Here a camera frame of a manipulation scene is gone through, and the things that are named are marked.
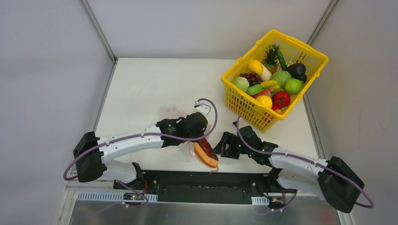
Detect toy steak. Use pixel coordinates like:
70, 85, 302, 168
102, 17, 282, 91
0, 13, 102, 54
194, 138, 219, 168

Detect clear zip top bag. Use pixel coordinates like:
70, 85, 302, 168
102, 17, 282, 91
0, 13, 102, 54
155, 106, 213, 158

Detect yellow toy lemon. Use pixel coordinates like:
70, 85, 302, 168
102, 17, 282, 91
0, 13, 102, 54
256, 95, 273, 108
248, 60, 264, 75

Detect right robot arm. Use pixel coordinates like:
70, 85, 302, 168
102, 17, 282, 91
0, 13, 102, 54
212, 126, 365, 213

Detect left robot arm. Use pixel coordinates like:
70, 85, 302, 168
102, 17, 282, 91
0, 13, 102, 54
73, 112, 208, 190

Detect yellow plastic basket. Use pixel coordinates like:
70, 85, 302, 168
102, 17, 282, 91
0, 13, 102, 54
222, 30, 329, 132

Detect small green toy vegetable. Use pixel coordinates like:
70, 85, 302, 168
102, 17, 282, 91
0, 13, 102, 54
246, 84, 263, 96

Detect pale green toy cabbage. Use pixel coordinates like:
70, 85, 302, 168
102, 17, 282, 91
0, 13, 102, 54
230, 76, 250, 92

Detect toy watermelon slice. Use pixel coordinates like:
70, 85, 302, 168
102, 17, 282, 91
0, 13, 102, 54
252, 89, 271, 99

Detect red toy tomato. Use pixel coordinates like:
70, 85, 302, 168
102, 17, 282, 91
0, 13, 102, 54
272, 91, 291, 108

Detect toy purple grapes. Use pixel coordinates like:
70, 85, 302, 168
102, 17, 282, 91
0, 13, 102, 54
240, 72, 262, 87

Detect toy banana bunch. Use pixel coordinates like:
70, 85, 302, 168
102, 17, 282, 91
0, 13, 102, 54
261, 80, 280, 92

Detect white toy radish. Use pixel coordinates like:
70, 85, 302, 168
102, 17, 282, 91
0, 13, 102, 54
260, 65, 272, 82

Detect green toy apple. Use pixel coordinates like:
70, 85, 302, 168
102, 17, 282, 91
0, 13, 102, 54
283, 79, 302, 95

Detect toy pineapple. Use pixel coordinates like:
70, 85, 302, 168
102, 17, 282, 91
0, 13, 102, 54
263, 45, 280, 74

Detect toy cucumber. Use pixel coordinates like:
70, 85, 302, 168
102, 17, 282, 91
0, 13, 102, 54
273, 44, 287, 71

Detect toy eggplant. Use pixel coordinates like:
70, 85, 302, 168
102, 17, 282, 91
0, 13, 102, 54
286, 63, 307, 83

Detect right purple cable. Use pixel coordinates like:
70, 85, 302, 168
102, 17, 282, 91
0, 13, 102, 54
235, 115, 375, 209

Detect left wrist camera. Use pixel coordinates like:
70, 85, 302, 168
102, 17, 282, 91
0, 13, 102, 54
193, 101, 212, 118

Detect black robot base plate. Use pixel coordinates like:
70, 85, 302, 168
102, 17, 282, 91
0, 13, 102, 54
127, 170, 294, 204

